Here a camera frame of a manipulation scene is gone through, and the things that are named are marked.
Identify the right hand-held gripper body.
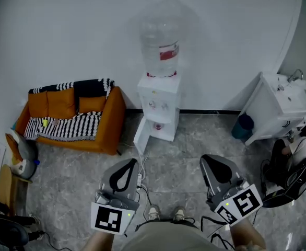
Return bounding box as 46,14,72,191
199,154,264,226

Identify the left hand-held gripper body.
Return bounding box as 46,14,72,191
90,158,140,236

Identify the person's left forearm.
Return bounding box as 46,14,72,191
80,230,117,251

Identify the person's right forearm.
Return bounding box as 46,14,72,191
229,216,266,251

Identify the person's left shoe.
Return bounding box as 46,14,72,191
147,204,161,222

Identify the person's shoe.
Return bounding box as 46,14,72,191
173,206,186,222
147,204,161,222

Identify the dark teal waste bin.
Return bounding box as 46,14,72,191
231,113,255,141

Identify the orange sofa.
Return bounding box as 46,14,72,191
15,78,127,156

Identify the person's right shoe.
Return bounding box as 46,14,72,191
173,206,186,222

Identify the black backpack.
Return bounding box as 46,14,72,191
262,137,306,209

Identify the white sink cabinet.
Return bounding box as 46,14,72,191
243,71,306,146

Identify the person's olive clothing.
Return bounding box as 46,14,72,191
121,219,232,251

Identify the black white striped blanket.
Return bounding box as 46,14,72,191
23,78,115,142

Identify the orange sofa cushion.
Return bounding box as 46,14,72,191
46,87,77,120
78,95,107,114
28,92,49,119

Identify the white water dispenser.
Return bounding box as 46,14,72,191
133,72,182,155

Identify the orange grey pillow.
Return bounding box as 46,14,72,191
5,129,39,180

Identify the black office chair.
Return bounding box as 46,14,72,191
0,212,45,251

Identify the wooden stool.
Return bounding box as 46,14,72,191
0,164,33,217

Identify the metal faucet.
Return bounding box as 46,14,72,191
287,69,304,84

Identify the clear water bottle red label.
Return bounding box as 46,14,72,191
139,0,181,78

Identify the white power cable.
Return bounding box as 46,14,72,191
117,141,150,179

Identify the black floor cable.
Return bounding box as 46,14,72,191
136,184,155,218

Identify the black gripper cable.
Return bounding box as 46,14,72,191
199,215,236,250

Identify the black chair cable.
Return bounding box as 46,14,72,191
42,231,73,251

